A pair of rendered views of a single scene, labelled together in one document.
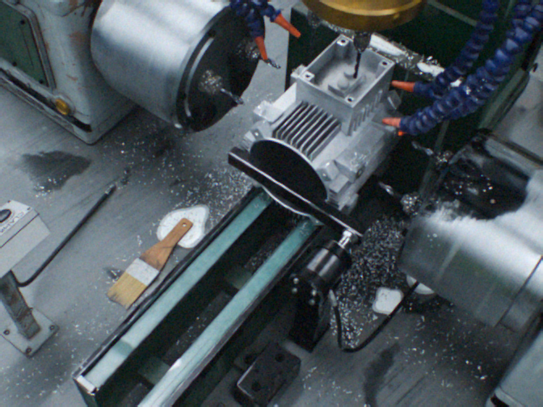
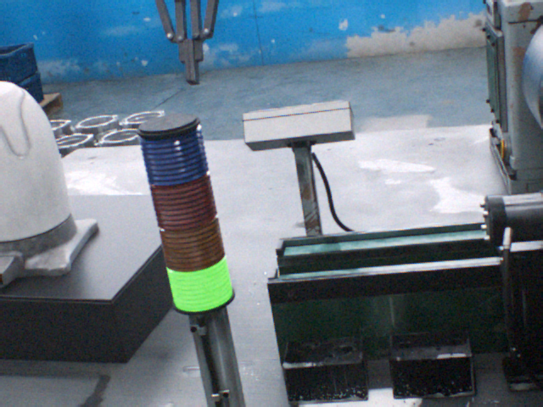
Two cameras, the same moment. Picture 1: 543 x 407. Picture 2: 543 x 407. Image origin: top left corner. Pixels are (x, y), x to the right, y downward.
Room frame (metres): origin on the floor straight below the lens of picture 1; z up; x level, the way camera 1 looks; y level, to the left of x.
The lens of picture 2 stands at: (-0.08, -0.76, 1.41)
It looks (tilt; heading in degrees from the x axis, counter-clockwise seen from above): 21 degrees down; 67
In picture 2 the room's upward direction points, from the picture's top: 9 degrees counter-clockwise
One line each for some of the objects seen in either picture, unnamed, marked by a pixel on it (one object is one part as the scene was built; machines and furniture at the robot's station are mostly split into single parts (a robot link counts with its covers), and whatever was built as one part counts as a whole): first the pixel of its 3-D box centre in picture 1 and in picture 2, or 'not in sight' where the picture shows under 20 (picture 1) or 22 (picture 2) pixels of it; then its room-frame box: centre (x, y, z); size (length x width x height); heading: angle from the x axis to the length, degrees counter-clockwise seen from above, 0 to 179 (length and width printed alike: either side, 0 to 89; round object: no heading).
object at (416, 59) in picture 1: (371, 102); not in sight; (0.89, -0.16, 0.97); 0.30 x 0.11 x 0.34; 57
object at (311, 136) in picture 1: (323, 140); not in sight; (0.76, -0.07, 1.01); 0.20 x 0.19 x 0.19; 147
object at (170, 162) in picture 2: not in sight; (174, 153); (0.15, -0.03, 1.19); 0.06 x 0.06 x 0.04
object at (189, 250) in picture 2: not in sight; (191, 239); (0.15, -0.03, 1.10); 0.06 x 0.06 x 0.04
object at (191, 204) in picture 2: not in sight; (182, 197); (0.15, -0.03, 1.14); 0.06 x 0.06 x 0.04
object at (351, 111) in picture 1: (343, 86); not in sight; (0.80, -0.10, 1.11); 0.12 x 0.11 x 0.07; 147
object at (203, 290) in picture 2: not in sight; (199, 279); (0.15, -0.03, 1.05); 0.06 x 0.06 x 0.04
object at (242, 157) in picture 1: (295, 195); not in sight; (0.65, -0.03, 1.01); 0.26 x 0.04 x 0.03; 57
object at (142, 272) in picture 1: (153, 260); not in sight; (0.63, 0.20, 0.80); 0.21 x 0.05 x 0.01; 150
